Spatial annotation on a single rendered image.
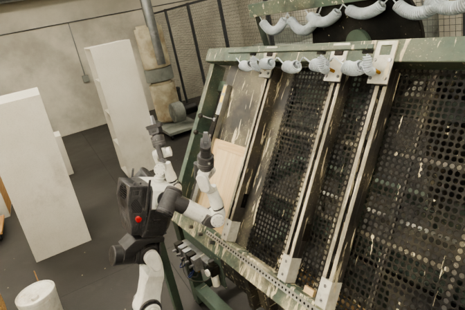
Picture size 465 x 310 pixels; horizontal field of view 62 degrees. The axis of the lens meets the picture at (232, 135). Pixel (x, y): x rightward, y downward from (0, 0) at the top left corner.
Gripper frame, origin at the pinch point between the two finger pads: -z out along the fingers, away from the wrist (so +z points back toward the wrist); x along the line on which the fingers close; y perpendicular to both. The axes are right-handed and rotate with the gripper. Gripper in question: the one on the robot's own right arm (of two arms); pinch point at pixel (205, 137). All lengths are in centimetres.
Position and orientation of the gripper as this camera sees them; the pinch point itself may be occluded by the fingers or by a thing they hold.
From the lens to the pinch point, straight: 199.0
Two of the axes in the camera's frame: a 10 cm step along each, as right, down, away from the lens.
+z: -0.3, 8.8, 4.8
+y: 10.0, 0.1, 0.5
